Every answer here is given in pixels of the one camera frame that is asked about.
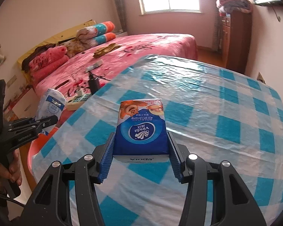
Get yellow cardboard headboard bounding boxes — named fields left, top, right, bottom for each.
left=16, top=19, right=97, bottom=76

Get folded pink blanket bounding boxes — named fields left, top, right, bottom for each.
left=28, top=46, right=69, bottom=83

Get brown wooden cabinet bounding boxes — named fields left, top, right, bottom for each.
left=221, top=11, right=252, bottom=74

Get blue Vinda tissue pack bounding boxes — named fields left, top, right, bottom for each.
left=113, top=98, right=169, bottom=164

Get black power adapter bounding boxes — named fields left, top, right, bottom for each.
left=88, top=71, right=100, bottom=95

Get blue white checkered tablecloth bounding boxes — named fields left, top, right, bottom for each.
left=32, top=55, right=283, bottom=225

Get small white tube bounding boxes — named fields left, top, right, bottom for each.
left=85, top=60, right=103, bottom=73

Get olive green cloth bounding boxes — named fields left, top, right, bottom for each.
left=93, top=43, right=121, bottom=58

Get grey patterned curtain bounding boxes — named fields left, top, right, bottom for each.
left=114, top=0, right=127, bottom=32

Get white usb charger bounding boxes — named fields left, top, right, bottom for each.
left=77, top=89, right=83, bottom=96

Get folded blanket on cabinet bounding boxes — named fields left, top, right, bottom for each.
left=216, top=0, right=252, bottom=14

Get beige power strip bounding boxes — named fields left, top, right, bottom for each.
left=66, top=93, right=92, bottom=111

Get person's left hand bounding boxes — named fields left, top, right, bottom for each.
left=0, top=149, right=22, bottom=193

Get pink bed cover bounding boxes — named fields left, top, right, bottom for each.
left=30, top=33, right=199, bottom=104

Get orange plastic trash bin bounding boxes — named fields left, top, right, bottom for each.
left=27, top=110, right=75, bottom=167

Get white bedside cabinet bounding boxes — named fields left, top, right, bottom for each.
left=3, top=85, right=40, bottom=121

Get rolled colourful quilt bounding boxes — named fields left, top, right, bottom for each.
left=76, top=21, right=116, bottom=49

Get black charger cable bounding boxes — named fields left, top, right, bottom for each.
left=89, top=70, right=112, bottom=82

